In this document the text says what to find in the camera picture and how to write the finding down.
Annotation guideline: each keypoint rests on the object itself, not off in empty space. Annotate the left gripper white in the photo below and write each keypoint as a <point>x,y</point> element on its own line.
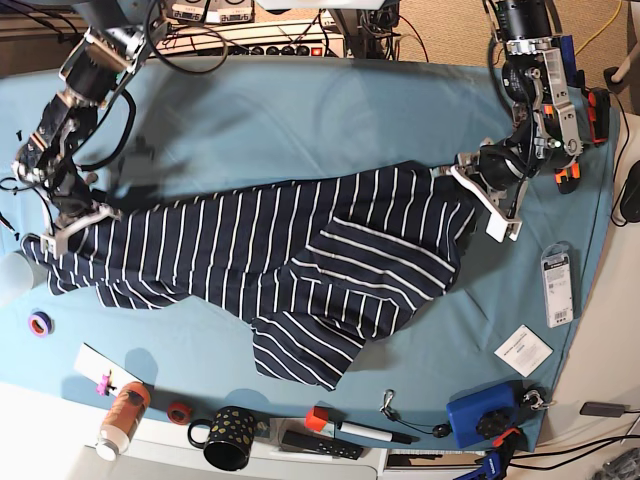
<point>493,178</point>

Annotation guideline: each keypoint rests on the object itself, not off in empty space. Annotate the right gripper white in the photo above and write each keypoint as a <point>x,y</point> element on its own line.
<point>63,234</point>

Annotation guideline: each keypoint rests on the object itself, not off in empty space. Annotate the navy white striped t-shirt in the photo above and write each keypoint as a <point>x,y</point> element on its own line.
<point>316,268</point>

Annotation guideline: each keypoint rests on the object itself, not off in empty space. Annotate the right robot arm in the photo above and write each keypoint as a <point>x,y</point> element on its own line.
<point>120,37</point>

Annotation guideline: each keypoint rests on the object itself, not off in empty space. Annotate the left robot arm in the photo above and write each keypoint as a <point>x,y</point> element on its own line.
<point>532,89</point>

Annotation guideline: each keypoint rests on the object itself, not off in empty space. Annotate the translucent white cup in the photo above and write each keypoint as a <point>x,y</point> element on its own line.
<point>16,277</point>

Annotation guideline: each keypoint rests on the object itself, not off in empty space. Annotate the clear plastic blister pack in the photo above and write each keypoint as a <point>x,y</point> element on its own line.
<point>556,274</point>

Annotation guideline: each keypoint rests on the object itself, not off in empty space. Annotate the purple tape roll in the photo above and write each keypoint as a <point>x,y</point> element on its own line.
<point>40,324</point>

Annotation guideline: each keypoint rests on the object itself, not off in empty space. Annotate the orange black utility knife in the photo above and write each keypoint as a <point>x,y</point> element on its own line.
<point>565,169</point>

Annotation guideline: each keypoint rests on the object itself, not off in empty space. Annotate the teal table cloth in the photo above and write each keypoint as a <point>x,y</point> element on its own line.
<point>261,121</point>

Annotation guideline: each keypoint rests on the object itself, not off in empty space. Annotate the white square paper packet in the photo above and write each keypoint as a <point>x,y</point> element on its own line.
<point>523,351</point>

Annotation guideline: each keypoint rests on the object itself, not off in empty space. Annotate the white paper sheet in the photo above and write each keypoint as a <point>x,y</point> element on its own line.
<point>92,365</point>

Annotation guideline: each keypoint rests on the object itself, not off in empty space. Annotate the black computer mouse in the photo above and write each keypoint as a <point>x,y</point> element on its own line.
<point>629,206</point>

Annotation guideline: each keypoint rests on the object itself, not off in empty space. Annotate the small orange black tool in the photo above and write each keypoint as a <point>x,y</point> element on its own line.
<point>598,112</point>

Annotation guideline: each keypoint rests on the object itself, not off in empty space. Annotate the orange bottle white cap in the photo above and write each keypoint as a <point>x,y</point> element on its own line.
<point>122,420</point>

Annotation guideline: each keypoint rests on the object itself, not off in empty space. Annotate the silver carabiner keyring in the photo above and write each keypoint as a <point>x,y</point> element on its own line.
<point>535,401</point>

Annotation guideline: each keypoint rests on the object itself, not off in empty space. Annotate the blue plastic box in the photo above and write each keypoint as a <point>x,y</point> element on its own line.
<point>465,412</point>

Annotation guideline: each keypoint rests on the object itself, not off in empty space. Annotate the black knob on box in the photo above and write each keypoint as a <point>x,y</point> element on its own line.
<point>493,424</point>

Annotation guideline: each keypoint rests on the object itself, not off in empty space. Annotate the black power adapter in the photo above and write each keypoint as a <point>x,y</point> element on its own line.
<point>601,409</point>

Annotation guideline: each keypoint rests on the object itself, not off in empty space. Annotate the red tape roll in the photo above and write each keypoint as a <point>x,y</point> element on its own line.
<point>179,413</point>

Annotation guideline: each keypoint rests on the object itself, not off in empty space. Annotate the blue orange clamp bottom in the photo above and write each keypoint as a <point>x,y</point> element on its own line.
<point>495,464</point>

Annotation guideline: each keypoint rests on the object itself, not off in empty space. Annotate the white black marker pen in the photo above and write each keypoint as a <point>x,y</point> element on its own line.
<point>374,434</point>

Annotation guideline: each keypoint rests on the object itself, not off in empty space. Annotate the black mug gold pattern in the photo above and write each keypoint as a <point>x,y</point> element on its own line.
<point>230,436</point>

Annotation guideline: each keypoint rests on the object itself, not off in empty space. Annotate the orange red cube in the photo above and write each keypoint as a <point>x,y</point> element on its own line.
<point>316,419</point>

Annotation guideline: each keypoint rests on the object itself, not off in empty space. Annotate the black power strip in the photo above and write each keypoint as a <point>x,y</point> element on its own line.
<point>302,50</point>

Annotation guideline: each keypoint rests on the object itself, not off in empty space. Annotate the black remote control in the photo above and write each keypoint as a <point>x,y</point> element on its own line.
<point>323,446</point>

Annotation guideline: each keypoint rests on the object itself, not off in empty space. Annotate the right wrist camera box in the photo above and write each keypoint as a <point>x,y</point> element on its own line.
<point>56,244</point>

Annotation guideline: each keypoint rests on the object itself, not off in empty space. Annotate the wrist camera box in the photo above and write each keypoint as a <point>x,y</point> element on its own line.
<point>56,244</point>
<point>500,228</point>

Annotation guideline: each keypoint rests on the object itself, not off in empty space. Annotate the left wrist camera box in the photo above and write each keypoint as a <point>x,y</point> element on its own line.
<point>500,228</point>

